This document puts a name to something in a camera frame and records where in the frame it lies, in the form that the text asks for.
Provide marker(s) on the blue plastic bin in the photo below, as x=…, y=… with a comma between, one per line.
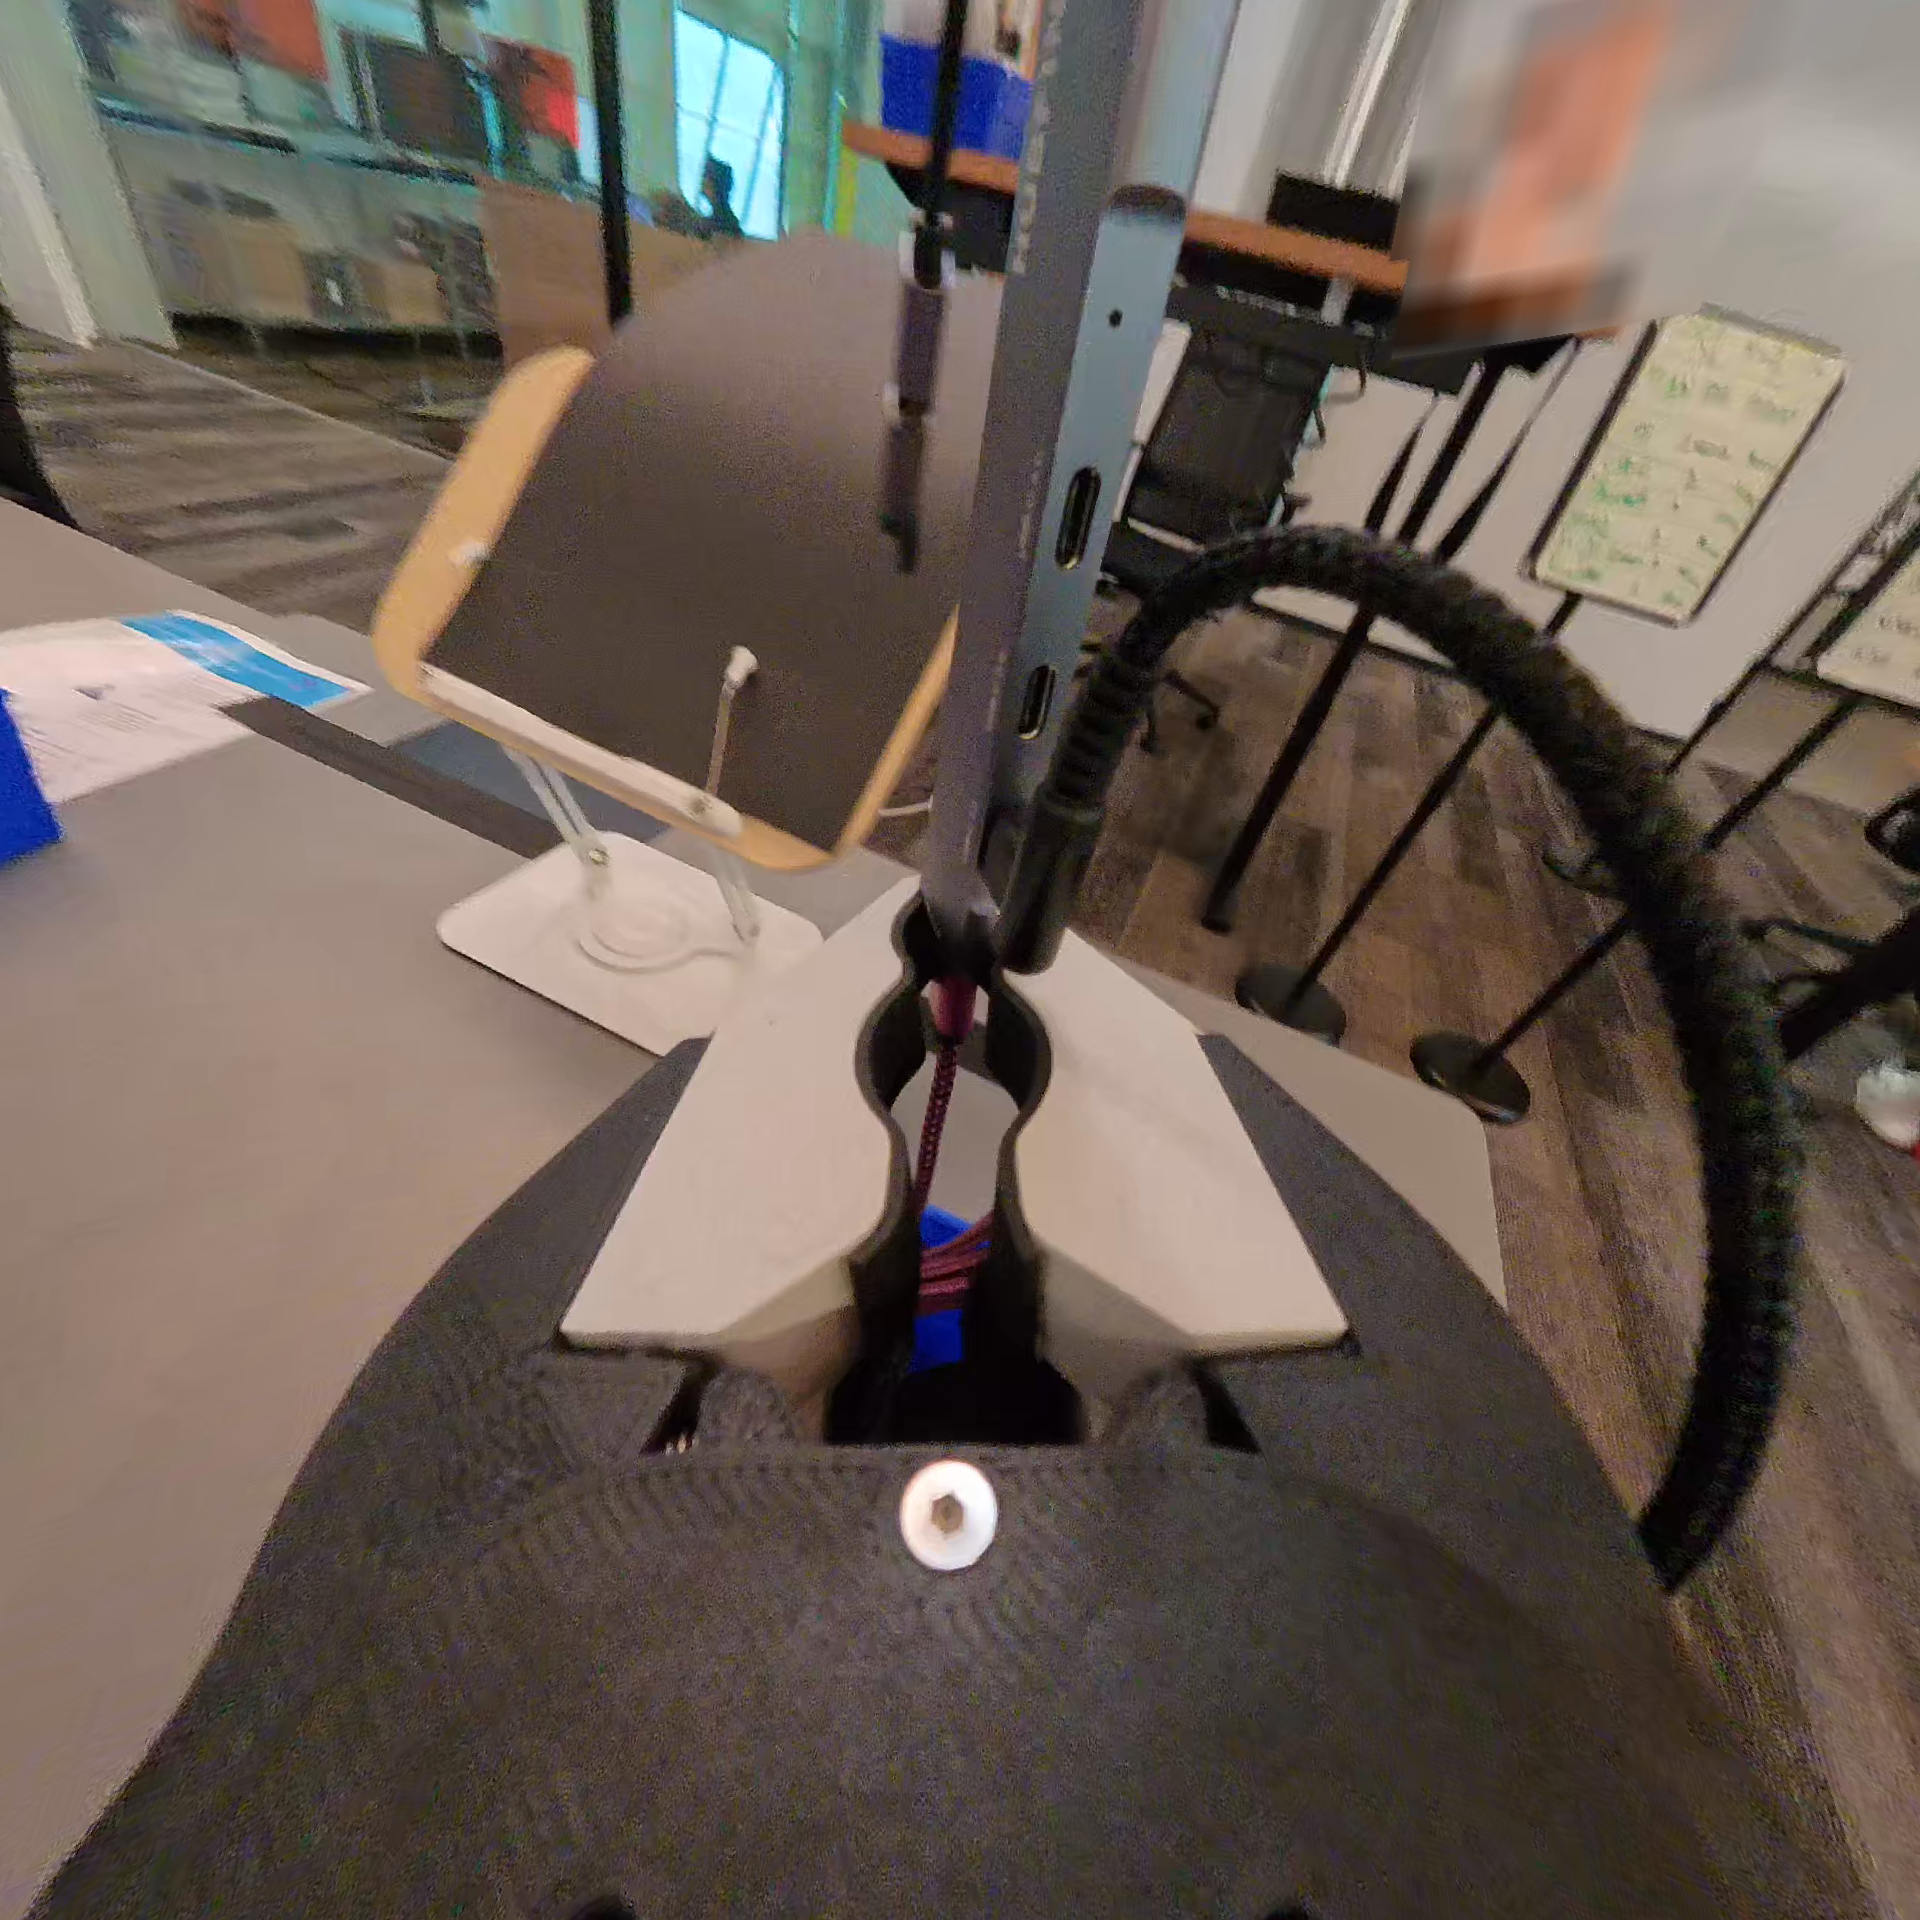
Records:
x=942, y=1335
x=973, y=89
x=22, y=796

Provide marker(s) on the wooden desk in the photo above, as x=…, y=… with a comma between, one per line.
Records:
x=1260, y=248

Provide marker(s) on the white tablet stand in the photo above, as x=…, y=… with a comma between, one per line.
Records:
x=628, y=930

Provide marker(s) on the black swivel office chair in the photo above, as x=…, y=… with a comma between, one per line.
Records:
x=1214, y=450

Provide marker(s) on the wooden board with dark panel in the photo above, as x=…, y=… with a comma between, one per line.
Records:
x=720, y=524

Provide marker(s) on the red printer enclosure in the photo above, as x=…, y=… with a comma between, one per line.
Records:
x=276, y=30
x=537, y=89

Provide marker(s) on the black office chair base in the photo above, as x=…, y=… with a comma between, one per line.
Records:
x=1852, y=930

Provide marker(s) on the printed paper sheet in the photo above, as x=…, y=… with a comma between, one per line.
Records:
x=136, y=691

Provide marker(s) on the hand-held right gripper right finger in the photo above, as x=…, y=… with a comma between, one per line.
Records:
x=1184, y=1200

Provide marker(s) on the handwritten whiteboard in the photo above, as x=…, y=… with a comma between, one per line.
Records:
x=1680, y=464
x=1875, y=628

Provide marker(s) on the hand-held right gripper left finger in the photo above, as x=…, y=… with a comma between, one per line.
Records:
x=733, y=1185

